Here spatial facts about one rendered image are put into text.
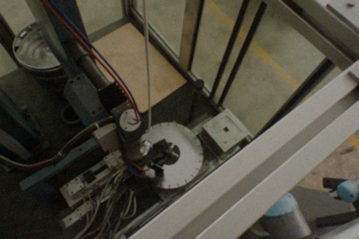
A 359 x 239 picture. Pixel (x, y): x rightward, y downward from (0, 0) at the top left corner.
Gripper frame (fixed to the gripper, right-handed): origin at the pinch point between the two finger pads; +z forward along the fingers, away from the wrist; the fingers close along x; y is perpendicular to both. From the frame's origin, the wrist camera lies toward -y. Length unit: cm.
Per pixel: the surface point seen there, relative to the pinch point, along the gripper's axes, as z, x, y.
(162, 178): -4, -14, -79
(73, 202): 10, -33, -118
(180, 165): -4, -6, -73
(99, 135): -56, -18, -98
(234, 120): 1, 26, -50
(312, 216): 89, 7, 37
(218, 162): 15, 6, -52
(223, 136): 1, 16, -54
